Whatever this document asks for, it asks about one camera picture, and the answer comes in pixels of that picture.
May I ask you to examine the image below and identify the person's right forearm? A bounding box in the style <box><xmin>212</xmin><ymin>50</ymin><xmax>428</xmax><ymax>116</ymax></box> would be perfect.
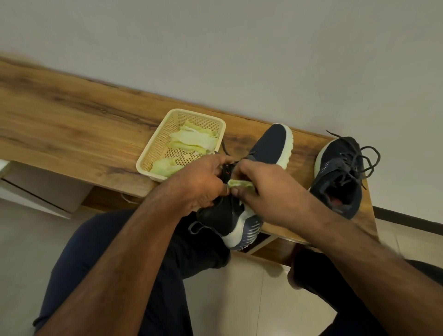
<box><xmin>304</xmin><ymin>207</ymin><xmax>443</xmax><ymax>336</ymax></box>

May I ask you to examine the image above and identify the person's right hand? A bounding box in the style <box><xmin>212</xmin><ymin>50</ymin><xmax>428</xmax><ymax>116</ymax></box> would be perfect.
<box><xmin>230</xmin><ymin>159</ymin><xmax>326</xmax><ymax>243</ymax></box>

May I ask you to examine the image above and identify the dark sneaker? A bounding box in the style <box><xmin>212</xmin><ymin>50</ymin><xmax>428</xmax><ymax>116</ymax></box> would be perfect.
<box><xmin>188</xmin><ymin>123</ymin><xmax>294</xmax><ymax>251</ymax></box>
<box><xmin>309</xmin><ymin>136</ymin><xmax>381</xmax><ymax>220</ymax></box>

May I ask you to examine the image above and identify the cream plastic mesh basket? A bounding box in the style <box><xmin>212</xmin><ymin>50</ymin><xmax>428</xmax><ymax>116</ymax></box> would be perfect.
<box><xmin>135</xmin><ymin>108</ymin><xmax>227</xmax><ymax>183</ymax></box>

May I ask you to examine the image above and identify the dark baseboard strip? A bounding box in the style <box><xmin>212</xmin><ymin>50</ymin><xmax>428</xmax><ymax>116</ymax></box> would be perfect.
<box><xmin>373</xmin><ymin>206</ymin><xmax>443</xmax><ymax>236</ymax></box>

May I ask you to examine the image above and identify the grey shoelace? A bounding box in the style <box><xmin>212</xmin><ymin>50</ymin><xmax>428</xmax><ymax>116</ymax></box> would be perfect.
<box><xmin>221</xmin><ymin>140</ymin><xmax>251</xmax><ymax>175</ymax></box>
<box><xmin>326</xmin><ymin>131</ymin><xmax>381</xmax><ymax>189</ymax></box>

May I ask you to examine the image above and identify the person's left forearm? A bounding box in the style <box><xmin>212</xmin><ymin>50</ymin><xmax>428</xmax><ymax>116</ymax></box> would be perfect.
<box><xmin>34</xmin><ymin>183</ymin><xmax>189</xmax><ymax>336</ymax></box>

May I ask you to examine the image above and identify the person's left hand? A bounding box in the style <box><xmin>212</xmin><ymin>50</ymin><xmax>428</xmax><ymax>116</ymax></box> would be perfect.
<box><xmin>161</xmin><ymin>153</ymin><xmax>236</xmax><ymax>217</ymax></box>

